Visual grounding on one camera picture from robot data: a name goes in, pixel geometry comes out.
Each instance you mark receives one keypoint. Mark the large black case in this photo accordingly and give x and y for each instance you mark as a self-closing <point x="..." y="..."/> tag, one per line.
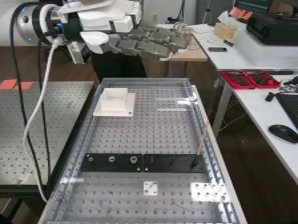
<point x="275" y="30"/>

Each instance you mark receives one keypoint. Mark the thin stick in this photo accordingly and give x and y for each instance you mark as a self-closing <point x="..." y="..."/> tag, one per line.
<point x="201" y="141"/>

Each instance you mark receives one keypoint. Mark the small brown cardboard box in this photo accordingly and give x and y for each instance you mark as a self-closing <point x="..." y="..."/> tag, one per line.
<point x="224" y="30"/>

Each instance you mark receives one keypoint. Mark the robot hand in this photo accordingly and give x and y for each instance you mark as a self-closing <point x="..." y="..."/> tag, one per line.
<point x="147" y="41"/>

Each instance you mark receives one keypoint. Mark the red tray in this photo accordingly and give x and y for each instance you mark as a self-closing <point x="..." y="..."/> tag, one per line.
<point x="237" y="80"/>
<point x="267" y="78"/>

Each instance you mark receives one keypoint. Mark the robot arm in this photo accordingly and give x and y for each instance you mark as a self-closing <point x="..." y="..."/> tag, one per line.
<point x="38" y="21"/>

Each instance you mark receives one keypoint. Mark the black keyboard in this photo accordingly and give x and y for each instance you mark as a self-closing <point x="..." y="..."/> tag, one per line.
<point x="291" y="108"/>

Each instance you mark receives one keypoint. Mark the black plate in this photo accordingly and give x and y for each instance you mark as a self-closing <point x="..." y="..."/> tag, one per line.
<point x="168" y="163"/>

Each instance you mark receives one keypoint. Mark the clear box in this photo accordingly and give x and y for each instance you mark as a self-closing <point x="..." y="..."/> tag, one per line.
<point x="147" y="133"/>

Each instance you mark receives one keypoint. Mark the black smartphone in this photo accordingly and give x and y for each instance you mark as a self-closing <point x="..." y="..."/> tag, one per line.
<point x="217" y="49"/>

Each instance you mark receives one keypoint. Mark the black computer mouse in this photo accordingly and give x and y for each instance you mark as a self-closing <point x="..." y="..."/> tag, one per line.
<point x="284" y="133"/>

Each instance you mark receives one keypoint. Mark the long white desk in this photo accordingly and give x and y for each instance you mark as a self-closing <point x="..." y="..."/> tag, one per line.
<point x="248" y="56"/>

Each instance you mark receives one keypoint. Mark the small white box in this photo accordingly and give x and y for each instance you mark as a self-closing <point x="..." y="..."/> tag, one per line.
<point x="115" y="100"/>

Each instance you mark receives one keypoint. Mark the small white square plate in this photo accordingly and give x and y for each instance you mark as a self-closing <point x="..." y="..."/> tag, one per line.
<point x="151" y="188"/>

